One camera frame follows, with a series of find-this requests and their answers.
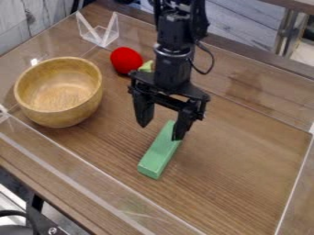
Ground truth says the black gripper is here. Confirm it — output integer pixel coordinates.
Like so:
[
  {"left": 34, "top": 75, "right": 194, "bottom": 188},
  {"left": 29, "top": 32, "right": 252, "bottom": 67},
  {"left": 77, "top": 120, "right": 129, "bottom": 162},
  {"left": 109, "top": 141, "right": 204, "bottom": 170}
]
[{"left": 128, "top": 44, "right": 209, "bottom": 140}]

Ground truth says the green rectangular block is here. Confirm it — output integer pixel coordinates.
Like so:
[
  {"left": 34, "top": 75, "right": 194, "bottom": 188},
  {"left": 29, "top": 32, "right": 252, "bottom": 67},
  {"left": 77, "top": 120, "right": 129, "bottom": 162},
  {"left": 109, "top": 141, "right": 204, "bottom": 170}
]
[{"left": 137, "top": 120, "right": 180, "bottom": 180}]

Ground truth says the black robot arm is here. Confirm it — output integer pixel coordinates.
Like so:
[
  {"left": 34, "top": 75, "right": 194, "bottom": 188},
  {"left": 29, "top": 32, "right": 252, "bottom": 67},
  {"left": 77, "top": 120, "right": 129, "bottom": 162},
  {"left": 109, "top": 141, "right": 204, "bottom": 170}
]
[{"left": 128, "top": 0, "right": 209, "bottom": 140}]

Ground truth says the brown wooden bowl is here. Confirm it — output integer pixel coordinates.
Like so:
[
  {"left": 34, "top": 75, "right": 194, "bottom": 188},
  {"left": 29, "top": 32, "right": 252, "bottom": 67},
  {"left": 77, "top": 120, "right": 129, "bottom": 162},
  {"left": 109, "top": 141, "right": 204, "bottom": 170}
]
[{"left": 13, "top": 57, "right": 102, "bottom": 128}]

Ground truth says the red plush strawberry toy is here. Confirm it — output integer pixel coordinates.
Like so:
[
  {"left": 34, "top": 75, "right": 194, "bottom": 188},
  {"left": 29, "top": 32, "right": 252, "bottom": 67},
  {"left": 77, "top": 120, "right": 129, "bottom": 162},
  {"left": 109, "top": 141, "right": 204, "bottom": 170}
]
[{"left": 110, "top": 47, "right": 153, "bottom": 74}]

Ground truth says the metal table leg background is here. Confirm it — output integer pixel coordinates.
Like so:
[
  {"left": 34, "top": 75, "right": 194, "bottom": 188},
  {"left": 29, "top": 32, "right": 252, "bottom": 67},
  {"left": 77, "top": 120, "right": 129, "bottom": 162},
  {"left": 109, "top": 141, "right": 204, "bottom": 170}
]
[{"left": 273, "top": 9, "right": 308, "bottom": 58}]

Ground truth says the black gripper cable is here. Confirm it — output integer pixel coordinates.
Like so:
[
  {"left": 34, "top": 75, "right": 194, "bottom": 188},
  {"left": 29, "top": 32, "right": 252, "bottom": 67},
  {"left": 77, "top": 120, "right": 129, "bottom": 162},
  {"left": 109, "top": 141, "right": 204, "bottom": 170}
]
[{"left": 186, "top": 39, "right": 216, "bottom": 76}]

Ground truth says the clear acrylic corner bracket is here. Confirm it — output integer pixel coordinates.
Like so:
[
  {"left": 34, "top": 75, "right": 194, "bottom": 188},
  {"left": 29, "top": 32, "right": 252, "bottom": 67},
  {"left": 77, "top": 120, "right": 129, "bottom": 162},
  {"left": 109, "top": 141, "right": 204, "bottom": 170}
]
[{"left": 74, "top": 12, "right": 118, "bottom": 48}]

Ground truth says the black table leg bracket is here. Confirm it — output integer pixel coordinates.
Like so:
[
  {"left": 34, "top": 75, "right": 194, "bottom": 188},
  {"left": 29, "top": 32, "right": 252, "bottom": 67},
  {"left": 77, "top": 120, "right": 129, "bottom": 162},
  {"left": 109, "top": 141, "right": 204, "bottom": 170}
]
[{"left": 25, "top": 195, "right": 68, "bottom": 235}]

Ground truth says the black cable lower left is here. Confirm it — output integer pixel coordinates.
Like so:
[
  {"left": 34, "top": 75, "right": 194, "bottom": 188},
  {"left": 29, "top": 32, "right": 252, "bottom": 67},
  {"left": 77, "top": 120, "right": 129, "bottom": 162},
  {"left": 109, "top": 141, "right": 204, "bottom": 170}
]
[{"left": 0, "top": 209, "right": 31, "bottom": 235}]

